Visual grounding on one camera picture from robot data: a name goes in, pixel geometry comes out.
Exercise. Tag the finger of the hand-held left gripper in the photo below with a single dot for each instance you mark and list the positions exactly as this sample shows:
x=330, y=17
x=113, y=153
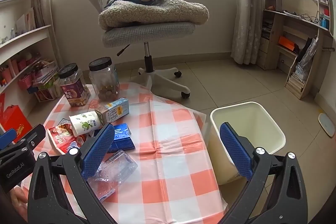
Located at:
x=6, y=138
x=32, y=136

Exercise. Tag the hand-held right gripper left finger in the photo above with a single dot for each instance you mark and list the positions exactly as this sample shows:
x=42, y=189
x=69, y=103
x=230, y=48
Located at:
x=98, y=150

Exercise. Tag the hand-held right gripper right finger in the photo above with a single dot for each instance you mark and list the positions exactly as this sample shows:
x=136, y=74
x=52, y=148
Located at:
x=235, y=150

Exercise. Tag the clear plastic bottle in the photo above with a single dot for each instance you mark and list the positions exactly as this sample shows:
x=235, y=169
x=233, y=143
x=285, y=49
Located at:
x=118, y=166

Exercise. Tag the blue cardboard box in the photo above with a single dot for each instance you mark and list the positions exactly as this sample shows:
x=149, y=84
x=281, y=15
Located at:
x=123, y=140

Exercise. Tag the red snack packet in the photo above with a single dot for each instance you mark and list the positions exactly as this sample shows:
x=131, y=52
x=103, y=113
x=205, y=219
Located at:
x=61, y=138

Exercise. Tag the white paper cup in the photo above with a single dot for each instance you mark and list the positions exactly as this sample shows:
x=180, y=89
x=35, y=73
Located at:
x=84, y=123

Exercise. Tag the white trash bin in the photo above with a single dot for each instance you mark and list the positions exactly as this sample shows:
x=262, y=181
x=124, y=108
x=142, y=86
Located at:
x=252, y=119

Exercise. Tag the light blue milk carton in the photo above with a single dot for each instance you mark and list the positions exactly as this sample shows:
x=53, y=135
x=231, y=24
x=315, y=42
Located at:
x=115, y=109

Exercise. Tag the person's left hand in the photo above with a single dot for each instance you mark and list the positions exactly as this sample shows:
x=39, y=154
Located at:
x=18, y=200

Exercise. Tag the red gift box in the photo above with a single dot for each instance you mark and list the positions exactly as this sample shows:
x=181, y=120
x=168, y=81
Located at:
x=15, y=121

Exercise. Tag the pink basket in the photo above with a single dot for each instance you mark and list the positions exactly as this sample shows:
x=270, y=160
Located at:
x=26, y=81

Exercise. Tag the purple label nut jar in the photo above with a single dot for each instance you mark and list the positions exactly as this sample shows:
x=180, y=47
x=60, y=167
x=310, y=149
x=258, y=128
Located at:
x=74, y=92

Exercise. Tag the clear plastic nut jar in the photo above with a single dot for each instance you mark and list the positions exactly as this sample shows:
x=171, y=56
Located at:
x=105, y=79

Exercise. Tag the white bathroom scale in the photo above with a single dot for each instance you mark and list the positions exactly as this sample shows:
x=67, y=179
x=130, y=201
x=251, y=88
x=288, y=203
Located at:
x=326, y=124

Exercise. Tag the white bookshelf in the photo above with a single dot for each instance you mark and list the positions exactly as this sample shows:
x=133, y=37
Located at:
x=26, y=35

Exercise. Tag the silver plastic bag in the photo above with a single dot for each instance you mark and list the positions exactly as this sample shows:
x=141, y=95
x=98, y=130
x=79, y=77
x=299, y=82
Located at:
x=305, y=61

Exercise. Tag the orange box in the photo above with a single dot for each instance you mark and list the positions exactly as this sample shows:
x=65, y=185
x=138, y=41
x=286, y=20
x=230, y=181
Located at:
x=286, y=43

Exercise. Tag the grey office chair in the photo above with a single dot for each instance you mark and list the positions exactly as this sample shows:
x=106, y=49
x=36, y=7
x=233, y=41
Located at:
x=147, y=32

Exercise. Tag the beige curtain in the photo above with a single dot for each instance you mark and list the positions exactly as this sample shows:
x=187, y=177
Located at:
x=46, y=3
x=248, y=16

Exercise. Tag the wooden desk shelf unit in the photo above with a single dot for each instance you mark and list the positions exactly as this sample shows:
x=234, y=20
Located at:
x=288, y=19

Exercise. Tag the beige fleece blanket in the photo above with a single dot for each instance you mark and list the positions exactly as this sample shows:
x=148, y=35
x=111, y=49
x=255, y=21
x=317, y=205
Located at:
x=157, y=11

